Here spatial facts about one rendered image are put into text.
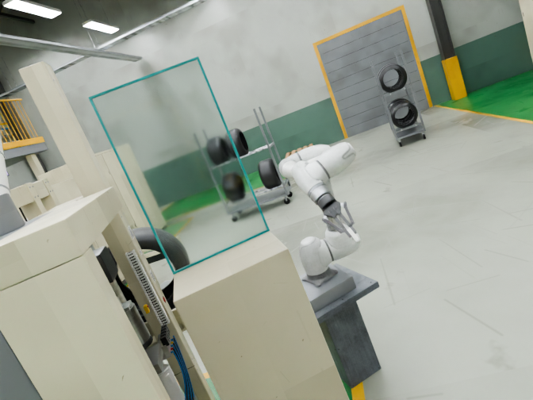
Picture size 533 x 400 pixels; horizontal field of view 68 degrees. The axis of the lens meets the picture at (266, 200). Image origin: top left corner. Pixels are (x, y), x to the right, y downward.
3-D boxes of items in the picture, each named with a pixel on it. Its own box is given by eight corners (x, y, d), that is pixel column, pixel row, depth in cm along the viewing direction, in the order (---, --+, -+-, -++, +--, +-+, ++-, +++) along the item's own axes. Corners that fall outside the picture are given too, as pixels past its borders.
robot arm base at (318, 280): (316, 264, 273) (314, 258, 272) (339, 271, 255) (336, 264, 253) (297, 278, 265) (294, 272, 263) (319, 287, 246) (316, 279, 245)
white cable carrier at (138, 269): (170, 323, 228) (133, 250, 218) (161, 327, 227) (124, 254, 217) (170, 320, 232) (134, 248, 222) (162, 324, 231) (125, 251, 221)
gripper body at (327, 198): (333, 196, 173) (347, 211, 168) (318, 208, 173) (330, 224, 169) (330, 190, 166) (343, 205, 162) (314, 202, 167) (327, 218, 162)
